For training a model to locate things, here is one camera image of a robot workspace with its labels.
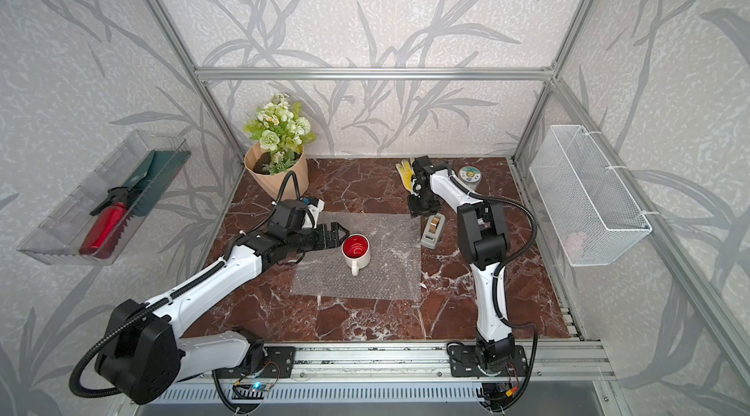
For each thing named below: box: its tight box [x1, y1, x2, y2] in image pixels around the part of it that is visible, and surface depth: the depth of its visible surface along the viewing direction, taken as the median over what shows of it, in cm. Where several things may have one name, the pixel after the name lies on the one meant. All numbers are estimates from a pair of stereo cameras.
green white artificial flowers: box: [244, 93, 318, 176], surface depth 93 cm
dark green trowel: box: [122, 150, 192, 217], surface depth 72 cm
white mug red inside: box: [340, 233, 371, 277], surface depth 87 cm
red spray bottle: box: [78, 186, 135, 259], surface depth 60 cm
